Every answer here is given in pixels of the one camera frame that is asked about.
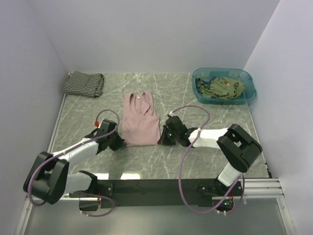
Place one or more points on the olive green tank top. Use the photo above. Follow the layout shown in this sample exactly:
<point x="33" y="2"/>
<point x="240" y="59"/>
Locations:
<point x="223" y="88"/>

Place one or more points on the pink tank top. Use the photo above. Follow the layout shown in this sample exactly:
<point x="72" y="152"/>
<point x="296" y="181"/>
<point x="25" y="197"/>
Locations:
<point x="140" y="122"/>

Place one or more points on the striped folded tank top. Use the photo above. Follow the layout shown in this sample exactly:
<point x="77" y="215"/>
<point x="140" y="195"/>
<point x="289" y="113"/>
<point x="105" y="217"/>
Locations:
<point x="89" y="85"/>

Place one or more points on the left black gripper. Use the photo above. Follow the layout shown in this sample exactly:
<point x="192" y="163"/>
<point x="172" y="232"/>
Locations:
<point x="120" y="143"/>

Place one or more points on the teal plastic basket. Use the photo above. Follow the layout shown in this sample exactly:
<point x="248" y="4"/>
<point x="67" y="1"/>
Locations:
<point x="208" y="73"/>

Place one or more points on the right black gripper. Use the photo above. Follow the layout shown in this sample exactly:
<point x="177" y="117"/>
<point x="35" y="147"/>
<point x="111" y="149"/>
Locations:
<point x="163" y="140"/>

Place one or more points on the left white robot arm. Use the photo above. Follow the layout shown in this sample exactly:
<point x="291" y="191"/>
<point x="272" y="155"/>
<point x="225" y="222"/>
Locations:
<point x="49" y="178"/>

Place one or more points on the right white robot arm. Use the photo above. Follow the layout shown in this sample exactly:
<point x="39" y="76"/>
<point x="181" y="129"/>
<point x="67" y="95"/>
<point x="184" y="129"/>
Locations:
<point x="238" y="146"/>

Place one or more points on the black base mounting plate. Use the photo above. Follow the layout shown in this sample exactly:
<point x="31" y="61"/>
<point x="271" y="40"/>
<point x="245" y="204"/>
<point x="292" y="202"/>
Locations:
<point x="161" y="192"/>

